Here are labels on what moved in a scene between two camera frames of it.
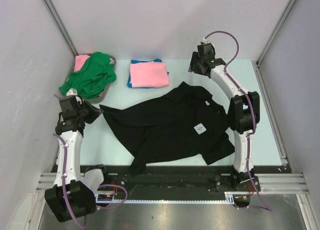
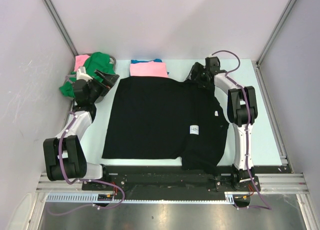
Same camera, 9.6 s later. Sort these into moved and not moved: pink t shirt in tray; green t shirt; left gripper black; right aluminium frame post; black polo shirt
Moved: black polo shirt; left gripper black
Not moved: pink t shirt in tray; right aluminium frame post; green t shirt
